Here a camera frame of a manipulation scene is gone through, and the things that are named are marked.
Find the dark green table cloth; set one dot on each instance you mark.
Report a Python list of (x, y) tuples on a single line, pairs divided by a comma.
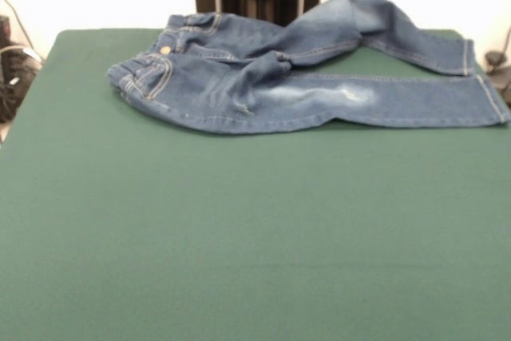
[(159, 237)]

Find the blue denim jeans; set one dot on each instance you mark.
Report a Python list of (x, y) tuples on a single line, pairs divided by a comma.
[(239, 97)]

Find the black stand base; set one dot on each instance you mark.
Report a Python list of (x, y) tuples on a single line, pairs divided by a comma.
[(497, 62), (16, 85)]

